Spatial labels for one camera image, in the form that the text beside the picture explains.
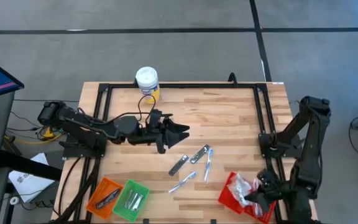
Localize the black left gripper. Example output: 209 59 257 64
143 117 191 154

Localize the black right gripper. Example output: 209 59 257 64
243 182 293 213

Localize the clear bag of cotton swabs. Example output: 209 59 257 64
227 174 248 195
233 189 256 208
236 173 256 195

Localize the black comb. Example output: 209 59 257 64
95 192 117 210
99 188 121 205
168 154 190 177
190 143 211 165

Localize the dark-blue striped toothbrush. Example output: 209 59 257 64
168 170 198 194

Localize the silver nail clipper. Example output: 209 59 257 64
124 190 135 210
134 194 145 212
129 192 140 212

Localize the red plastic basket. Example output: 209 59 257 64
218 171 254 215
244 183 278 224

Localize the yellow Lysol wipes canister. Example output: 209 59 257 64
135 66 161 105

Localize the orange plastic basket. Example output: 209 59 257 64
86 177 124 220

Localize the green plastic basket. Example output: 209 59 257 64
112 179 151 223

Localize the white paper sheet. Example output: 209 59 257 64
7 152 56 203

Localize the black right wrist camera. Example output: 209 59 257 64
257 169 281 188

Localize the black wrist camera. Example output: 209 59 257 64
257 169 281 188
149 108 163 129

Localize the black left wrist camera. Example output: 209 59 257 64
149 108 163 129

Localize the wrapped blue handle toothbrush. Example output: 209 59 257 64
203 148 214 184

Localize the black table frame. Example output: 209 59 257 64
51 81 319 224

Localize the black cable loop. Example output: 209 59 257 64
227 72 239 86

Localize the yellow floor cable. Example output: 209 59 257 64
4 126 62 146

